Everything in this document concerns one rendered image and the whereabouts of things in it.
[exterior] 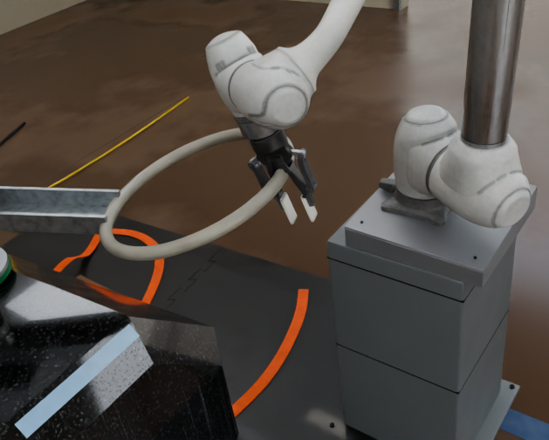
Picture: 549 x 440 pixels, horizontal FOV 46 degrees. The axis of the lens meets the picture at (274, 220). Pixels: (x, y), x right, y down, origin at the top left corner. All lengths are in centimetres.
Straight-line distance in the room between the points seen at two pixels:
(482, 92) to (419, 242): 44
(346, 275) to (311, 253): 125
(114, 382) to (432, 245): 83
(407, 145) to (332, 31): 54
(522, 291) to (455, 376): 106
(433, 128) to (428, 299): 44
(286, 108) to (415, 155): 61
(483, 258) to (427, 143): 31
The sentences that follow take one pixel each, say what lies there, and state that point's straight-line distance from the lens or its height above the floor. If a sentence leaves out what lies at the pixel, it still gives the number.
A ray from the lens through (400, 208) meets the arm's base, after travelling 177.
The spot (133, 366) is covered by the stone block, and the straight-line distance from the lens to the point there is 157.
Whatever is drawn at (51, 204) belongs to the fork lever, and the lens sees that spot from 173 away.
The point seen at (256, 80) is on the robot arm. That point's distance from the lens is 113.
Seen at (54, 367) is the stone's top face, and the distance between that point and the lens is 155.
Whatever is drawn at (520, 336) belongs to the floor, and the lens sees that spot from 270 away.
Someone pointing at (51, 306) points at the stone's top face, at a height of 87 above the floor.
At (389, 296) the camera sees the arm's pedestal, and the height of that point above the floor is 67.
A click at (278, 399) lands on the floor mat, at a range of 245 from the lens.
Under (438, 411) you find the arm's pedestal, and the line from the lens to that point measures 205.
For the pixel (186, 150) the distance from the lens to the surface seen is 172.
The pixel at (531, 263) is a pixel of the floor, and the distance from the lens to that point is 304.
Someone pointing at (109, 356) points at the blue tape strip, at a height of 84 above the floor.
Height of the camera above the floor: 188
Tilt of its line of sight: 34 degrees down
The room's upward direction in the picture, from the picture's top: 9 degrees counter-clockwise
